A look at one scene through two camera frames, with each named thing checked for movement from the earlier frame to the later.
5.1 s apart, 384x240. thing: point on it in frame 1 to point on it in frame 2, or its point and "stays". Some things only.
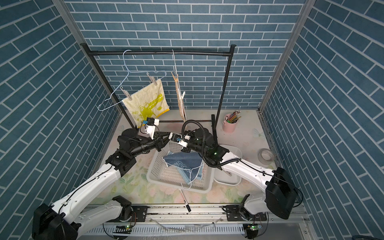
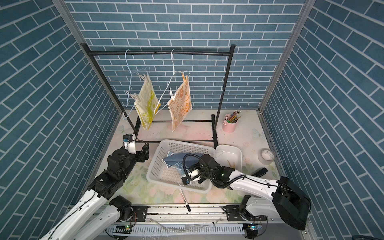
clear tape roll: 266,156 stays
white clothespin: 126,93 to 135,96
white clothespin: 152,79 to 144,77
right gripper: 187,150 to 199,165
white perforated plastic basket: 159,173 stays
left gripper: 158,142 to 145,152
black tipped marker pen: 187,205 stays
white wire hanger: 178,85 to 171,77
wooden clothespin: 175,78 to 184,79
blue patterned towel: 189,164 stays
